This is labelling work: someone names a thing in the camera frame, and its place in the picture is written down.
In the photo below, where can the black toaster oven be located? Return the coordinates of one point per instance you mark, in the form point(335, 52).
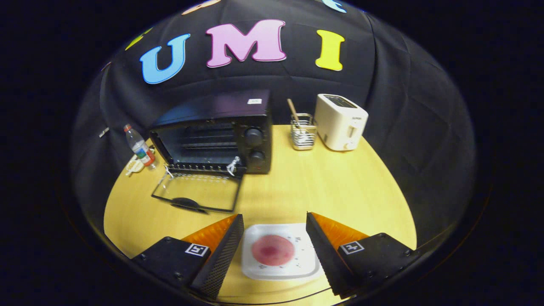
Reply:
point(255, 119)

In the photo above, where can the clear plastic water bottle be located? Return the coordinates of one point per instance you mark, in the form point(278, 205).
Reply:
point(140, 146)

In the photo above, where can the small beige dish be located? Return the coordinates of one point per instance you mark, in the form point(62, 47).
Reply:
point(134, 166)

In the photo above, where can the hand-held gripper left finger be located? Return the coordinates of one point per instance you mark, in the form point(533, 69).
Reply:
point(221, 259)

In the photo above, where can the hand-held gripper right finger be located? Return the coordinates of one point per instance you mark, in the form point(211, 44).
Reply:
point(327, 255)

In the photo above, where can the red meat slice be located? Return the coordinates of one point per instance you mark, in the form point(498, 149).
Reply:
point(273, 250)

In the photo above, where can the black backdrop cloth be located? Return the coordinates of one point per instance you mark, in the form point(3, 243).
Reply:
point(403, 106)

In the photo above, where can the wooden stick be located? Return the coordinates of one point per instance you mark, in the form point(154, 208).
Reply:
point(293, 111)

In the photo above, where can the small metal clip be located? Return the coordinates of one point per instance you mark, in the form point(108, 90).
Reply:
point(104, 132)

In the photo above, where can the white square plate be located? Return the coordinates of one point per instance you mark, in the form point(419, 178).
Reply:
point(272, 272)

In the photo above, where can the cream white bread toaster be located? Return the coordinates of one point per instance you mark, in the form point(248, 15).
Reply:
point(338, 123)

